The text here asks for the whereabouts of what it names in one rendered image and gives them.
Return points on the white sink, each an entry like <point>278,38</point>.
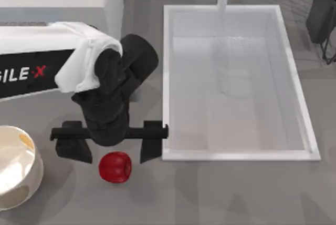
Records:
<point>236,120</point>

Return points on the red apple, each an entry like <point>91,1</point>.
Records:
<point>114,167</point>

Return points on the cream bowl with holes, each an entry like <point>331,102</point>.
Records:
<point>15,172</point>

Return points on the black stand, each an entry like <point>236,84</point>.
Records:
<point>321,12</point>

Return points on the pale grey rounded camera box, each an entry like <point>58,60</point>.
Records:
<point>81,62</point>

